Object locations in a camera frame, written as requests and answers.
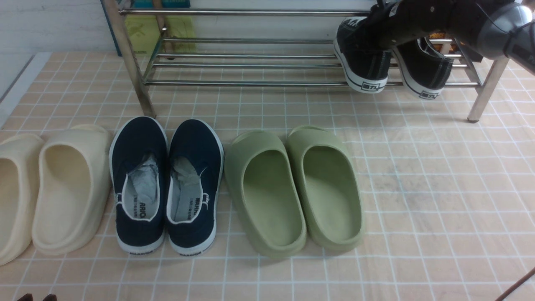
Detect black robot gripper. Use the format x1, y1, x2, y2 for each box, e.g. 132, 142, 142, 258
355, 0, 485, 50

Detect black canvas sneaker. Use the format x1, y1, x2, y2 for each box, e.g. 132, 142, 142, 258
392, 37, 453, 100
333, 17, 392, 94

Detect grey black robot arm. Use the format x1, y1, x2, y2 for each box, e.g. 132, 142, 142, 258
354, 0, 535, 74

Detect steel shoe rack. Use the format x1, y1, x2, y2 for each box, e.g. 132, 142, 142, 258
100, 0, 512, 123

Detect black image processing book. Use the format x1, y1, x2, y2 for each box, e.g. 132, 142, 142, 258
431, 41, 483, 63

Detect green slipper right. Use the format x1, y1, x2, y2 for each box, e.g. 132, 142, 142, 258
286, 125, 365, 252

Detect green slipper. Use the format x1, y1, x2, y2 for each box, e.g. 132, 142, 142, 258
286, 125, 365, 252
224, 131, 306, 258

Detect green slipper left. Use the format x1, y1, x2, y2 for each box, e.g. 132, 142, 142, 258
224, 131, 306, 258

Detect navy slip-on shoe right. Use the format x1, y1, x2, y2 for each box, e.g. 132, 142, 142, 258
166, 119, 224, 256

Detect navy slip-on shoe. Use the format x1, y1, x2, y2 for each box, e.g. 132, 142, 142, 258
166, 119, 224, 256
109, 116, 168, 255

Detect navy slip-on shoe left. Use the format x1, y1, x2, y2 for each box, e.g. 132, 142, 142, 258
109, 116, 168, 255

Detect cream slipper right one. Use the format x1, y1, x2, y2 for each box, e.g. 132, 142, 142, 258
32, 124, 111, 256

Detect cream slipper far left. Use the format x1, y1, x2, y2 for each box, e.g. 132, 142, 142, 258
0, 133, 44, 265

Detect dark object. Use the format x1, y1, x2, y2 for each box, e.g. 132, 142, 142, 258
42, 294, 58, 301
17, 293, 34, 301

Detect dark cable bottom right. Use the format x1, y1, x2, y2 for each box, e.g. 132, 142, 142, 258
495, 268, 535, 301

